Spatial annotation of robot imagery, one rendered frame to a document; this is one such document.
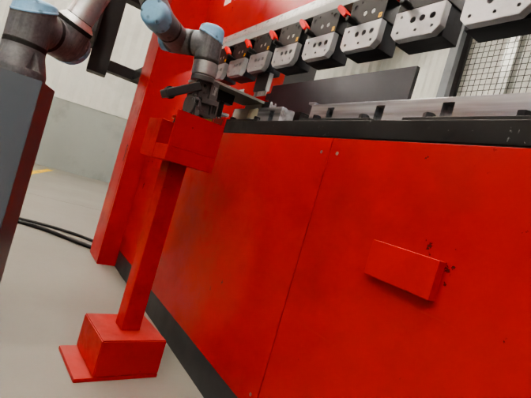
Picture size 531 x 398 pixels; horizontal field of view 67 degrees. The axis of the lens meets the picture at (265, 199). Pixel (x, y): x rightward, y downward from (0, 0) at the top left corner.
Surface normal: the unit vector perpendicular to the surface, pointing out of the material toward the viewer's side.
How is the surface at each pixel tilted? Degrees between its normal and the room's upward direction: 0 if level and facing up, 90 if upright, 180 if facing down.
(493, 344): 90
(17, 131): 90
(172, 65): 90
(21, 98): 90
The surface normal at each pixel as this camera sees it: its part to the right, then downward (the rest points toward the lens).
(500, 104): -0.81, -0.23
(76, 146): 0.30, 0.10
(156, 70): 0.52, 0.16
